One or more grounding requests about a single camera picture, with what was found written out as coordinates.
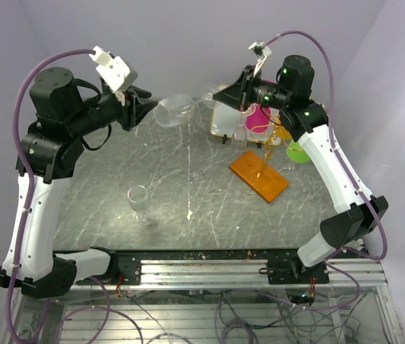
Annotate gold wire wine glass rack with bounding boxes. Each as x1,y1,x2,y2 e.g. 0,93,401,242
229,110,292,203

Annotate clear glass front flute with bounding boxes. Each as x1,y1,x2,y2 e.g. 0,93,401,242
127,185,155,225

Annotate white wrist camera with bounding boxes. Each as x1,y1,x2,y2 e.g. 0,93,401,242
249,42,272,77
90,46,138,106

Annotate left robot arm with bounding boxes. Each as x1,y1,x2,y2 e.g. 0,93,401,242
0,67,157,299

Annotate gold framed mirror tray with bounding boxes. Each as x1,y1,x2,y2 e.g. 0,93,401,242
210,104,274,147

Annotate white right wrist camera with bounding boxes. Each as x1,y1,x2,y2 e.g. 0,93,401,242
249,42,272,77

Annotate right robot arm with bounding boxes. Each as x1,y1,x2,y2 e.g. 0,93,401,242
212,54,389,284

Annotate clear glass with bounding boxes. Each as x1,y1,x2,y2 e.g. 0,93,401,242
231,106,254,151

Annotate orange plastic wine glass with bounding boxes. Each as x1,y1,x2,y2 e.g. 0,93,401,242
274,115,292,140

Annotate clear glass flute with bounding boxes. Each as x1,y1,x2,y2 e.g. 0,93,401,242
127,185,155,225
153,83,220,128

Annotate aluminium rail frame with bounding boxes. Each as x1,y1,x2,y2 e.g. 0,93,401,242
0,259,405,343

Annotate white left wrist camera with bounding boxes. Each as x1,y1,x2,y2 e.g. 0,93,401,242
90,46,138,106

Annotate green plastic wine glass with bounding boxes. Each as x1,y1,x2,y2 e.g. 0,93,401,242
286,140,310,163

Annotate pink plastic wine glass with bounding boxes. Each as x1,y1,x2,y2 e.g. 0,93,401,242
245,104,271,134

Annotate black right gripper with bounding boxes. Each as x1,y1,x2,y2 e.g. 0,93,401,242
213,65,291,113

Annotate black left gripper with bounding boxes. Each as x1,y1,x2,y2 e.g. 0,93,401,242
65,84,158,138

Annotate loose cables under table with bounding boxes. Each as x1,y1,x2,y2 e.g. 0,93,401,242
115,286,368,344

